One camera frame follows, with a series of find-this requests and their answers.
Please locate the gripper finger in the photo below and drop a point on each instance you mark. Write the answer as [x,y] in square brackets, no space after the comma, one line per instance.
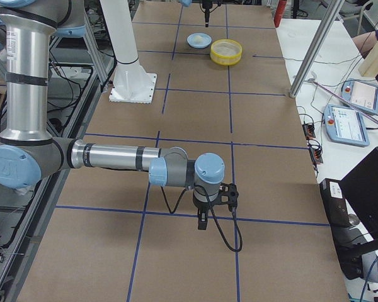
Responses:
[205,16]
[200,221]
[203,221]

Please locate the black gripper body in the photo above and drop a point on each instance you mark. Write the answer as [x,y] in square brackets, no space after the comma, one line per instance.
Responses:
[206,9]
[203,207]

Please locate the white steamed bun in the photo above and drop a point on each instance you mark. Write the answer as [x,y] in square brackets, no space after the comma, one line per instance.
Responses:
[198,39]

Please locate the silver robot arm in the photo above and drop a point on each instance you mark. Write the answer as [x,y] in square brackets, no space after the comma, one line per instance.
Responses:
[186,3]
[29,153]

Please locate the yellow bamboo steamer basket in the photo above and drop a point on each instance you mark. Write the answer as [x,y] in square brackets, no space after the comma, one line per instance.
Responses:
[226,52]

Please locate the light blue plate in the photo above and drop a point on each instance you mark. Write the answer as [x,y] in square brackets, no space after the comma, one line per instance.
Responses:
[207,41]

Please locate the red fire extinguisher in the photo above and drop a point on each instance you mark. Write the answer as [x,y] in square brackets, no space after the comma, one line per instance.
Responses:
[279,12]

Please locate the reacher grabber stick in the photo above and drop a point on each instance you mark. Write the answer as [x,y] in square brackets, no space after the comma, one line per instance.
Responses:
[344,101]

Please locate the near orange black connector box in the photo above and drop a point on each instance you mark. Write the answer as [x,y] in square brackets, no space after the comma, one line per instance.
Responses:
[315,150]

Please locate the orange black connector box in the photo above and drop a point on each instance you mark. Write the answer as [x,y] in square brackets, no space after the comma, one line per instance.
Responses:
[315,150]
[309,129]

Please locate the far orange black connector box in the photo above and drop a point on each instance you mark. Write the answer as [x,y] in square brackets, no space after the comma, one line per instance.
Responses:
[309,129]

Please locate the black laptop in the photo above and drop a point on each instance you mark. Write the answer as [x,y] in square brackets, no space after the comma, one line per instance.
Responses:
[351,206]

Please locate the seated person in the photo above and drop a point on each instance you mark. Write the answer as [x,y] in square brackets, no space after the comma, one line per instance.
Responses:
[365,42]

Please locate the near blue teach pendant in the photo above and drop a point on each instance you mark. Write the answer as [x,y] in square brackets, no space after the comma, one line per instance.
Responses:
[345,125]

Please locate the blue teach pendant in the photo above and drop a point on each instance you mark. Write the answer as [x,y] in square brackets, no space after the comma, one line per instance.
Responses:
[345,125]
[361,94]

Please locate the far blue teach pendant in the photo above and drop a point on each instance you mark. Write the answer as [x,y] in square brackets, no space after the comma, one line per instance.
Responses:
[361,94]

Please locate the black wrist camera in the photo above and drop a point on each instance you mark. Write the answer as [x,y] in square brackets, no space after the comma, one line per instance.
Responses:
[228,195]

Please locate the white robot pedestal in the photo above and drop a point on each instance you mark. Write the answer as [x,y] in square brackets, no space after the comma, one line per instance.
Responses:
[131,83]

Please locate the aluminium frame post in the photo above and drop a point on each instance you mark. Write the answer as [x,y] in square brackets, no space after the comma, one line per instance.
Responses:
[317,41]

